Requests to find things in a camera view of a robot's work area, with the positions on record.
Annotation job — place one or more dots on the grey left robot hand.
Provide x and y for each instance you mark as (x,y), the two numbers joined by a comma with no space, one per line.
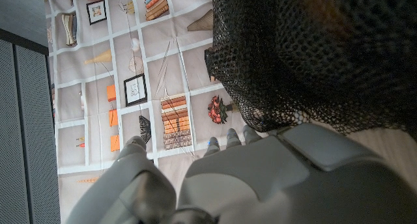
(267,185)

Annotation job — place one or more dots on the black mesh netting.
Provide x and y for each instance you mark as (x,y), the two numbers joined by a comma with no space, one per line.
(309,54)

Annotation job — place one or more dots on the printed bookshelf backdrop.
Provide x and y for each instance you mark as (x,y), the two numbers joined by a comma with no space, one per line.
(130,54)

